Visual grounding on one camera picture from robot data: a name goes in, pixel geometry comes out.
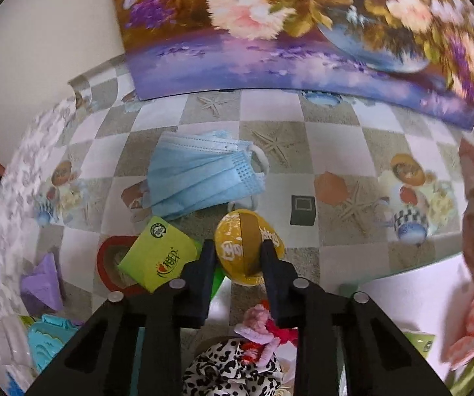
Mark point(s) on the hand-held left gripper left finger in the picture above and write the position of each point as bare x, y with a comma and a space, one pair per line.
200, 280

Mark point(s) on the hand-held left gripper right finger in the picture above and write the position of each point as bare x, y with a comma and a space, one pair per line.
274, 280

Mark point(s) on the yellow soft ball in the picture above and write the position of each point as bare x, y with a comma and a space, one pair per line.
231, 247

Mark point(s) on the leopard print cloth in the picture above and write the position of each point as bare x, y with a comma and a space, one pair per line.
220, 371

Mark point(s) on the lime green packet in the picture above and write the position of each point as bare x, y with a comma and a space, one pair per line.
420, 342

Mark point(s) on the purple foam piece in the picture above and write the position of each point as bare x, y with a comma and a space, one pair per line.
43, 284

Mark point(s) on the teal plastic box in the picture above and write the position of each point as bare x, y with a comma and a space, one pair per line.
49, 342

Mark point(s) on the pink red plush toy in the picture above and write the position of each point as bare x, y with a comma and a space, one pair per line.
257, 321

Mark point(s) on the green tissue packet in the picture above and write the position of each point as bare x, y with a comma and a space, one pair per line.
158, 251

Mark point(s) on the red tape roll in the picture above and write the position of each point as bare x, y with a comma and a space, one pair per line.
104, 260

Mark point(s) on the blue face mask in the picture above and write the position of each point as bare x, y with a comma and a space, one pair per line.
204, 173

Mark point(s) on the checkered tablecloth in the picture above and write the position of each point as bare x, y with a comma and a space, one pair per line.
344, 144

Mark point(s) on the grey floral cloth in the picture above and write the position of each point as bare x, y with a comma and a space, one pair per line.
14, 181

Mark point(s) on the blue plastic item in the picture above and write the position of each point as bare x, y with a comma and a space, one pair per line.
14, 385

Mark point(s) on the flower painting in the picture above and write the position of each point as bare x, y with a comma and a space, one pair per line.
261, 16

